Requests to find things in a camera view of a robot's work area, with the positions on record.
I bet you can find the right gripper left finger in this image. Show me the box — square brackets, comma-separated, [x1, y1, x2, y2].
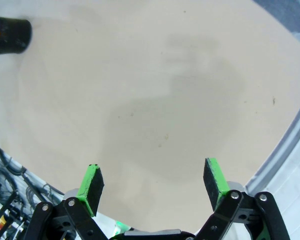
[23, 163, 109, 240]

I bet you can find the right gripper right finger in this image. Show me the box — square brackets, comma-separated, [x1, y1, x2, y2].
[195, 157, 291, 240]

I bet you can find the black mesh pen holder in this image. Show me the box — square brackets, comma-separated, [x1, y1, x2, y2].
[0, 15, 33, 57]

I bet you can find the black cable bundle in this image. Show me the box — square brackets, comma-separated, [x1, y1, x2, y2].
[0, 146, 66, 240]

